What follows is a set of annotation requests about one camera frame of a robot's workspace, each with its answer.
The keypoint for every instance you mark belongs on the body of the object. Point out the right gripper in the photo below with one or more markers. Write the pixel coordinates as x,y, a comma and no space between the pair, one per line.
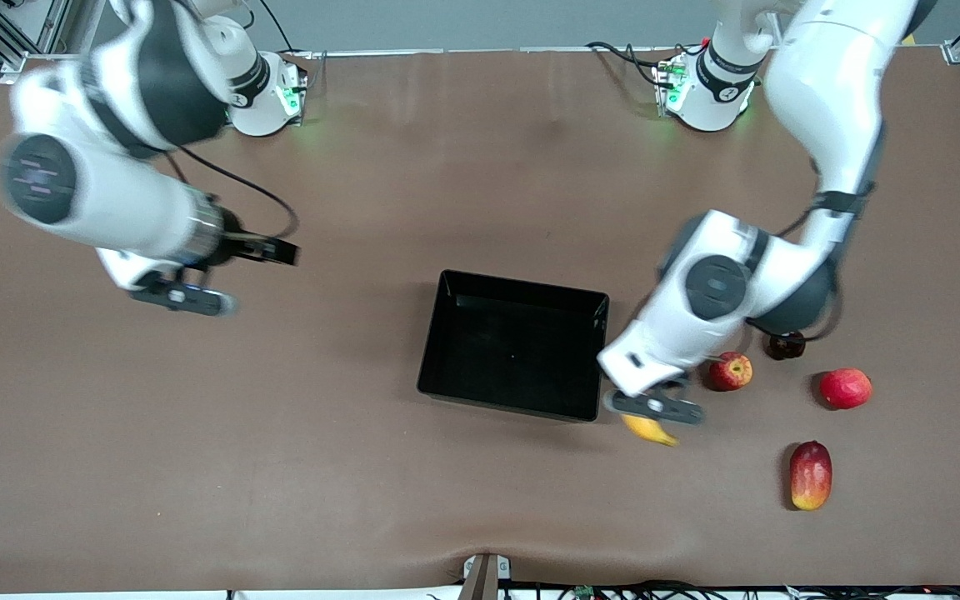
240,243

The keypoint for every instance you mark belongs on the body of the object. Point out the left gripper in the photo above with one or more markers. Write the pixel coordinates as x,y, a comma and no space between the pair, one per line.
674,384

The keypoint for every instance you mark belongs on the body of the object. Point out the yellow banana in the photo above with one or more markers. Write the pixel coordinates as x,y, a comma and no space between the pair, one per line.
651,432

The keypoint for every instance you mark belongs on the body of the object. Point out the small red yellow apple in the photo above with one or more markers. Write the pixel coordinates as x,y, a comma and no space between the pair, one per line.
731,372

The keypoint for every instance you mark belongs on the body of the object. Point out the black plastic box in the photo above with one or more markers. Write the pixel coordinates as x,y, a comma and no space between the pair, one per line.
513,350

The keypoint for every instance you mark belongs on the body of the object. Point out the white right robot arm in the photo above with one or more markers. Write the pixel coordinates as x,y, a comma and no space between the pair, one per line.
130,200

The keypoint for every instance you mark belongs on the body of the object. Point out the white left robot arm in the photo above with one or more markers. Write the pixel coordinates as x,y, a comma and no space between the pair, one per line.
830,83

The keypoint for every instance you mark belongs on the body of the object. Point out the dark purple plum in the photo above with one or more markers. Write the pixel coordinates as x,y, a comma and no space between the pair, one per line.
784,348

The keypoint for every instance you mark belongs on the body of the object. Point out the red round peach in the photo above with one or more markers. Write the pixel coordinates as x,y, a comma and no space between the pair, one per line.
846,389

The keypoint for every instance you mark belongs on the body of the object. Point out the red yellow mango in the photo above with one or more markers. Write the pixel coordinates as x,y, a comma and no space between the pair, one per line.
811,477

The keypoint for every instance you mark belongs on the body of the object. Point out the brown table mat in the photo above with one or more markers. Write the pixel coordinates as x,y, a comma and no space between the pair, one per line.
280,458

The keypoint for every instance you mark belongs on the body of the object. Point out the small green circuit board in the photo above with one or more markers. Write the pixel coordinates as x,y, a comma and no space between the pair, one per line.
584,592

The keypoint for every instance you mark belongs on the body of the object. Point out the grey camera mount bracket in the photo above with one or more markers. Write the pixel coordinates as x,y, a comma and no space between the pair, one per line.
484,575

